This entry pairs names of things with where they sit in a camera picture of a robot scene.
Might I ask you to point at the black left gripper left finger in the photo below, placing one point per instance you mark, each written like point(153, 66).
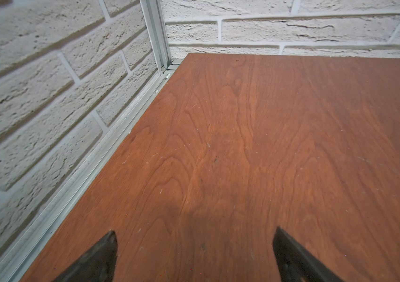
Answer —
point(95, 265)

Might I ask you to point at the aluminium frame rail left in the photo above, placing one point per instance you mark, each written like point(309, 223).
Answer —
point(75, 76)

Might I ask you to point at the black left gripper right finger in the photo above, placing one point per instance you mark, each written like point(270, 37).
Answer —
point(296, 264)

